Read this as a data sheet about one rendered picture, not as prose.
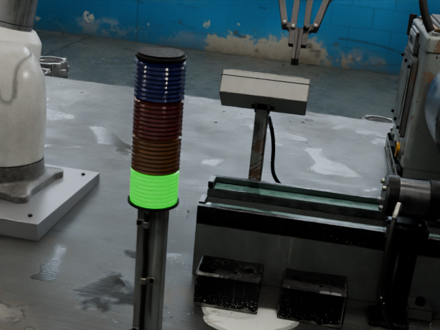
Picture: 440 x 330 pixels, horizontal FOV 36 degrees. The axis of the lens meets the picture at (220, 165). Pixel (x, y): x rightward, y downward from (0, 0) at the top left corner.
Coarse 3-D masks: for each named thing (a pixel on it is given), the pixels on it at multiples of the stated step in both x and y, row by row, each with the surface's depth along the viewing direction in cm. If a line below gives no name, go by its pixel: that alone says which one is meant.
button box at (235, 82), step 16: (224, 80) 131; (240, 80) 131; (256, 80) 131; (272, 80) 131; (288, 80) 130; (304, 80) 130; (224, 96) 132; (240, 96) 131; (256, 96) 130; (272, 96) 130; (288, 96) 129; (304, 96) 129; (288, 112) 135; (304, 112) 133
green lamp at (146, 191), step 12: (132, 180) 83; (144, 180) 81; (156, 180) 81; (168, 180) 82; (132, 192) 83; (144, 192) 82; (156, 192) 82; (168, 192) 82; (144, 204) 82; (156, 204) 82; (168, 204) 83
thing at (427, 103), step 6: (438, 72) 140; (438, 78) 138; (432, 84) 140; (438, 84) 135; (432, 90) 138; (438, 90) 133; (426, 96) 142; (432, 96) 136; (438, 96) 131; (426, 102) 141; (432, 102) 135; (438, 102) 130; (426, 108) 140; (432, 108) 133; (438, 108) 128; (426, 114) 141; (432, 114) 133; (438, 114) 127; (426, 120) 142; (432, 120) 132; (438, 120) 128; (432, 126) 132; (438, 126) 128; (432, 132) 133; (438, 132) 128; (438, 138) 129; (438, 144) 129; (438, 150) 130
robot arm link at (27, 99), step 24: (0, 48) 127; (24, 48) 129; (0, 72) 124; (24, 72) 126; (0, 96) 124; (24, 96) 126; (0, 120) 125; (24, 120) 127; (0, 144) 126; (24, 144) 128
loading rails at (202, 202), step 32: (224, 192) 119; (256, 192) 119; (288, 192) 120; (320, 192) 120; (224, 224) 110; (256, 224) 109; (288, 224) 108; (320, 224) 107; (352, 224) 110; (224, 256) 112; (256, 256) 111; (288, 256) 110; (320, 256) 109; (352, 256) 108; (352, 288) 110; (416, 288) 109
